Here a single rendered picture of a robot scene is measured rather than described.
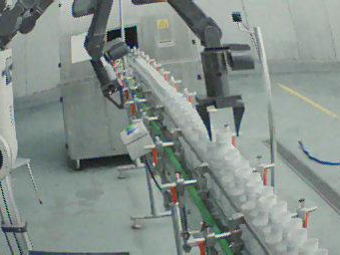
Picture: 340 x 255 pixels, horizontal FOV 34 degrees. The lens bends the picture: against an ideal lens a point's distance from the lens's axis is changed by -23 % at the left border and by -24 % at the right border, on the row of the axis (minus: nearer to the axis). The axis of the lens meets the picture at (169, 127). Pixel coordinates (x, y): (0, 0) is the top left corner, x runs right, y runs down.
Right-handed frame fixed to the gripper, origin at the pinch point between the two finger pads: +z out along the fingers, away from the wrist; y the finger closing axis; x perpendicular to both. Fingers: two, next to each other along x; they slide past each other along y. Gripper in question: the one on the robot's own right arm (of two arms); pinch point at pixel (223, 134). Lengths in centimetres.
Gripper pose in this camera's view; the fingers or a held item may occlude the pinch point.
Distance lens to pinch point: 159.7
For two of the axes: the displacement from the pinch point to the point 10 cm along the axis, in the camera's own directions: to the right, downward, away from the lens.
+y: 9.8, -1.4, 0.9
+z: 1.3, 9.7, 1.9
